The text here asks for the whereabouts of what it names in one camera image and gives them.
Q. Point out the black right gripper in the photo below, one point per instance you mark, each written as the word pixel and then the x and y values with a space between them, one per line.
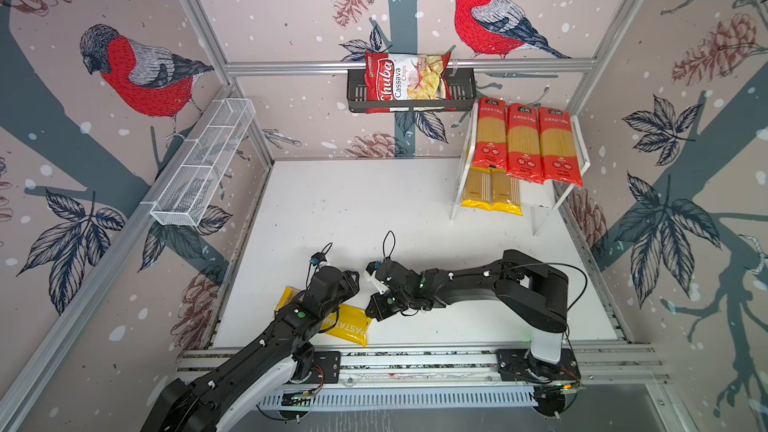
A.
pixel 378 313

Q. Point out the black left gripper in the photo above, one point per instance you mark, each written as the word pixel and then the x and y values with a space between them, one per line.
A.
pixel 350 285

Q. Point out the yellow Pastatime pasta bag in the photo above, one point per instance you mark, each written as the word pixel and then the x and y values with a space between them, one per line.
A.
pixel 347 323

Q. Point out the yellow pasta bag top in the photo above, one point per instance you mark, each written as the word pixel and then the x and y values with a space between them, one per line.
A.
pixel 477 189

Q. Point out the red spaghetti bag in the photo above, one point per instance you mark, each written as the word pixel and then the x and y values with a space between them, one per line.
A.
pixel 557 147
pixel 491 146
pixel 523 144

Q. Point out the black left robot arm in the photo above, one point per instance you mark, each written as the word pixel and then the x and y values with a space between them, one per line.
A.
pixel 219 399

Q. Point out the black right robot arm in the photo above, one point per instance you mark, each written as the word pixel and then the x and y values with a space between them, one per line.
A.
pixel 535 291

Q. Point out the white two-tier shelf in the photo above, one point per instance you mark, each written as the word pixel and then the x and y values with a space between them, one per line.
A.
pixel 539 201

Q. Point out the red cassava chips bag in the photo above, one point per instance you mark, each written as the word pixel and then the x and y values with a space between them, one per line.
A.
pixel 406 77

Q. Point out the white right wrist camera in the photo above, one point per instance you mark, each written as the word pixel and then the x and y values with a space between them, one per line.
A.
pixel 370 275

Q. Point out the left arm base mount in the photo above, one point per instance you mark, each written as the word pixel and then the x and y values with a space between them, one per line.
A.
pixel 321 366

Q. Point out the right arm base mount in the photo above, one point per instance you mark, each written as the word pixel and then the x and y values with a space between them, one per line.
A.
pixel 520 365

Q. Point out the white wire mesh basket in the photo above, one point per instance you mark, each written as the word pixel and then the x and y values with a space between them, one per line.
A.
pixel 193 185

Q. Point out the black wall basket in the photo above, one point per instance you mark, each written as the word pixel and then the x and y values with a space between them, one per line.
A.
pixel 461 95

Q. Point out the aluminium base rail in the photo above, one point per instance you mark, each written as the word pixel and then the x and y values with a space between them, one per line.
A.
pixel 599 363

